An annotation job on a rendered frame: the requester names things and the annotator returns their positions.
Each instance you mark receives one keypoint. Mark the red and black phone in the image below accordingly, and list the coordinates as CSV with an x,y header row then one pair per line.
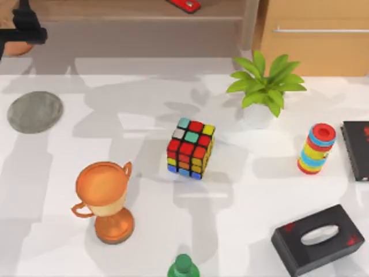
x,y
184,5

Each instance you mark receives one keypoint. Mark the wooden cupboard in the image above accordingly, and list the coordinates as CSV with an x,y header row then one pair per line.
x,y
317,54

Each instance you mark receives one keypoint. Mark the wooden open shelf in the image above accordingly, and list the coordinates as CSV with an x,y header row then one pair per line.
x,y
138,31

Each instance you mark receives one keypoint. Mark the wooden cupboard door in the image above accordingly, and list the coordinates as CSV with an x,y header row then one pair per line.
x,y
323,57

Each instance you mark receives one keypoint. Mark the bronze trophy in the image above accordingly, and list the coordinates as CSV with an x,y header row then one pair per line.
x,y
103,193

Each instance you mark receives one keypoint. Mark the green plant in white pot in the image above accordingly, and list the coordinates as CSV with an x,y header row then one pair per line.
x,y
266,86

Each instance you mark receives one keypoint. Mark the black book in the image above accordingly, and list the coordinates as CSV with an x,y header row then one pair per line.
x,y
357,150

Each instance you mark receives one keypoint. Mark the orange-brown round pot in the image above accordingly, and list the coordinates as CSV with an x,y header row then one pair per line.
x,y
18,48

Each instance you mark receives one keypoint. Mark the multicoloured puzzle cube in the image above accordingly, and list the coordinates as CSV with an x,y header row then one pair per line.
x,y
190,150

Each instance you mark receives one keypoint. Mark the grey round coaster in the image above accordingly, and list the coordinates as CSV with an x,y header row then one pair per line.
x,y
35,112

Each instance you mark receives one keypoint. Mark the black tissue box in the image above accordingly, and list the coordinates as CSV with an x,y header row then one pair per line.
x,y
317,239

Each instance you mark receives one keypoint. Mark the stack of coloured rings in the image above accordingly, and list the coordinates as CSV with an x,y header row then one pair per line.
x,y
316,150

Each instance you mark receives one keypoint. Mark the green bottle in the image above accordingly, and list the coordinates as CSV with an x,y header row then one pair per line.
x,y
184,267

